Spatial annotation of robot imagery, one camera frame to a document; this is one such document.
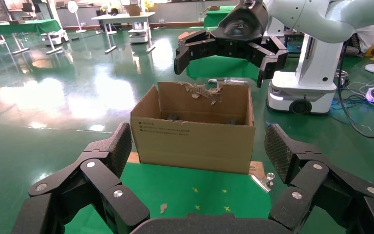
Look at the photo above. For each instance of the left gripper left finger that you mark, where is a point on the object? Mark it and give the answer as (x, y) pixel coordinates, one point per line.
(93, 174)

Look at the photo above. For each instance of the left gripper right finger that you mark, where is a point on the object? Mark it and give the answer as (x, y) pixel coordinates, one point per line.
(306, 174)

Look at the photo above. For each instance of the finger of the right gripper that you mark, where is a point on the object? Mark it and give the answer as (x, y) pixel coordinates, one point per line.
(271, 57)
(193, 49)

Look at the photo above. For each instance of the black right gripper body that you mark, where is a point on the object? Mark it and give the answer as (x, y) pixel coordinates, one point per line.
(242, 25)

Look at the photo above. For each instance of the small white robot base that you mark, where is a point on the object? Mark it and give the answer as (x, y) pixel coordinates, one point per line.
(138, 36)
(55, 37)

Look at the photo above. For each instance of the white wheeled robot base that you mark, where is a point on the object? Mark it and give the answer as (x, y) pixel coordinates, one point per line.
(316, 64)

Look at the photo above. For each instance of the brown cardboard box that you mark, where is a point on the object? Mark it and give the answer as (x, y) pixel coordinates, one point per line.
(132, 9)

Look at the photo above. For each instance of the torn cardboard scrap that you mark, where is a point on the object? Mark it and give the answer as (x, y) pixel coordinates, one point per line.
(163, 208)

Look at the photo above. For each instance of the large open cardboard carton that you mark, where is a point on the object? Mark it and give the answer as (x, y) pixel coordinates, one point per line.
(193, 145)

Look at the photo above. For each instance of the small green cloth table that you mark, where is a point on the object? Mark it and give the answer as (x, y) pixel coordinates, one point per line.
(212, 19)

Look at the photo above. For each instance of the green cloth covered table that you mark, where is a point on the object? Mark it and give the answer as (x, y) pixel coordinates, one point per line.
(219, 68)

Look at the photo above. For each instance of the silver binder clip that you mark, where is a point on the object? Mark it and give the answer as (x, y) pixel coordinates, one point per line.
(261, 182)

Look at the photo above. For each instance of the green tablecloth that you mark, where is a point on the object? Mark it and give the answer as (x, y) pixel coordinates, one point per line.
(161, 184)

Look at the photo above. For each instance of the black foam insert block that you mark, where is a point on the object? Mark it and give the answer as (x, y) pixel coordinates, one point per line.
(173, 117)
(230, 122)

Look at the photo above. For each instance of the white work table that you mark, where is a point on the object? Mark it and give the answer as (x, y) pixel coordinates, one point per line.
(122, 16)

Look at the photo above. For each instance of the white standing fan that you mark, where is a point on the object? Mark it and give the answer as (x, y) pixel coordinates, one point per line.
(72, 6)

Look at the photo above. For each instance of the long green cloth table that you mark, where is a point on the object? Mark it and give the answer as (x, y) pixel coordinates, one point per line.
(29, 26)

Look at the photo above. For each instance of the black monitor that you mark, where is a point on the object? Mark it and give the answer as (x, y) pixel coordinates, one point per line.
(27, 7)

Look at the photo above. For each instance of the white pipe frame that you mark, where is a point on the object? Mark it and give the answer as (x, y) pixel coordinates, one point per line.
(229, 80)

